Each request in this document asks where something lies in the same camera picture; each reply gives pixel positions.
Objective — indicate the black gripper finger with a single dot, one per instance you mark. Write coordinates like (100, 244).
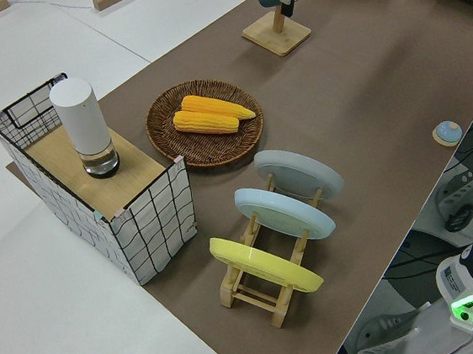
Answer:
(287, 4)

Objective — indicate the white cylindrical water bottle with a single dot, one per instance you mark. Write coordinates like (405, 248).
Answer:
(80, 117)

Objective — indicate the wooden mug tree stand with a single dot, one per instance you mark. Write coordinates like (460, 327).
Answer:
(277, 39)

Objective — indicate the brown table mat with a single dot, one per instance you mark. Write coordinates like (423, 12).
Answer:
(358, 88)

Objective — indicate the yellow corn cob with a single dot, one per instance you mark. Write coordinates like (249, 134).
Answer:
(205, 122)
(212, 103)

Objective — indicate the grey plate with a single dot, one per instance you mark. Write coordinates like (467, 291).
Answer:
(299, 170)

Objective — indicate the brown wicker basket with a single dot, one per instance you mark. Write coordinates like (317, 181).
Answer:
(163, 125)

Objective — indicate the blue dome bell wooden base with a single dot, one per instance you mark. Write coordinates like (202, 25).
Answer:
(447, 131)

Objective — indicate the light blue plate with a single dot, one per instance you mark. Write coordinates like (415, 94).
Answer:
(283, 214)

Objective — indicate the grid-pattern box wooden top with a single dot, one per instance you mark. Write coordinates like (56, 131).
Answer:
(157, 227)

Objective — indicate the yellow plate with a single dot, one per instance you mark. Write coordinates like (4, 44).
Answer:
(262, 263)

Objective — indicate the wooden dish rack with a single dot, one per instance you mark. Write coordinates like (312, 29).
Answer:
(280, 307)

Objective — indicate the grey metal stand foot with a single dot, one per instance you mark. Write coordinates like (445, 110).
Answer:
(388, 330)

